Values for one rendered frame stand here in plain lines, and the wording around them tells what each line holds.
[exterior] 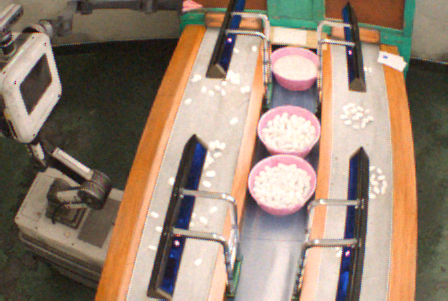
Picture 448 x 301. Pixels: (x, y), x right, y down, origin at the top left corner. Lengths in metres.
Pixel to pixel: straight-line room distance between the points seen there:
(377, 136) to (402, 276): 0.77
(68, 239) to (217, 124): 0.91
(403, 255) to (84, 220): 1.49
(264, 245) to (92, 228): 0.83
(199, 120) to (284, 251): 0.73
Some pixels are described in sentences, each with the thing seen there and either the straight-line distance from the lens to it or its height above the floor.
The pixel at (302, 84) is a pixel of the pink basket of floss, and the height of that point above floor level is 0.73.
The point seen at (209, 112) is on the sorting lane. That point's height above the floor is 0.74.
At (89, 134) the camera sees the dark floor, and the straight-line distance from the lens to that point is 3.50.
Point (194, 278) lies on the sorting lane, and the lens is 1.86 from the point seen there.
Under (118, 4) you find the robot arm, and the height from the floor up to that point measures 1.21.
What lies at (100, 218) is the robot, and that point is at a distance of 2.41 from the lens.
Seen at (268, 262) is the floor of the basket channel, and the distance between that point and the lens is 1.95.
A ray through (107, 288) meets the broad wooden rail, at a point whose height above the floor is 0.76.
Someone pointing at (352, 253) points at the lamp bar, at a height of 1.10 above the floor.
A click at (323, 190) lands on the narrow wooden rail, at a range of 2.04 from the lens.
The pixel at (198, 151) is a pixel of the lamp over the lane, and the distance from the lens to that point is 1.75.
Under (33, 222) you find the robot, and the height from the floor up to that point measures 0.47.
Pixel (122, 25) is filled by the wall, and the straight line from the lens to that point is 3.98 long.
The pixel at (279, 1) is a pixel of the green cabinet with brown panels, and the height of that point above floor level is 0.95.
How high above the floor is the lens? 2.37
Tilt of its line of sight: 46 degrees down
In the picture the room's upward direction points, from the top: 5 degrees counter-clockwise
